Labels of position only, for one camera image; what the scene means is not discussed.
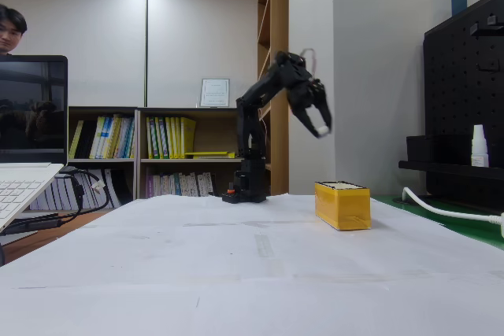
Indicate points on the tall wooden shelf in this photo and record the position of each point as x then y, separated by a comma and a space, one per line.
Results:
275, 37

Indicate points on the low wooden bookshelf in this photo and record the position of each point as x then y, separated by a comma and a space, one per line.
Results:
204, 111
102, 109

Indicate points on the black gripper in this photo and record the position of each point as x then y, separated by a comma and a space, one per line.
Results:
308, 101

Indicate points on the white dropper bottle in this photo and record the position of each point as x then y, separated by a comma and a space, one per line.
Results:
479, 151

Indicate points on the black pegboard hook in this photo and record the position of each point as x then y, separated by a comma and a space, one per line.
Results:
486, 26

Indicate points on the black box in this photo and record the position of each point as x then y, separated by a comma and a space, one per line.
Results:
433, 149

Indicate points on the white framed certificate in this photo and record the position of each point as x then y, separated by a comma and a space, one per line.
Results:
214, 93

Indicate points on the small white object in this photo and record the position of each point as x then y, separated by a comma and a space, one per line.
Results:
323, 130

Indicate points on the white laptop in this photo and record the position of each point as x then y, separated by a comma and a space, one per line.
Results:
31, 115

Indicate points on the orange black table clamp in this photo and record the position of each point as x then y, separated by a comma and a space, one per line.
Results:
230, 193

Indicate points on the flat yellow book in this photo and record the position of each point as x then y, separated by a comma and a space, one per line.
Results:
210, 154

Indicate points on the white paper sheet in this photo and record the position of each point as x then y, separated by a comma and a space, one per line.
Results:
138, 241
252, 304
374, 249

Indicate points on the black pegboard stand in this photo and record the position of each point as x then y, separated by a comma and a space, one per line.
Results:
460, 96

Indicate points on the yellow binder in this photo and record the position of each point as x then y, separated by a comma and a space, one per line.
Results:
189, 135
168, 137
149, 137

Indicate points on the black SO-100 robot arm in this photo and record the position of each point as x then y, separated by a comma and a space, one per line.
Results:
252, 135

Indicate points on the green desk mat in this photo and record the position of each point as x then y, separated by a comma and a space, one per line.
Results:
453, 222

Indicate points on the yellow rectangular box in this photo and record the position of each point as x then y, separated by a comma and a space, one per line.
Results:
346, 208

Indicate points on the person's head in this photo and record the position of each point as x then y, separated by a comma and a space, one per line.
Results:
10, 31

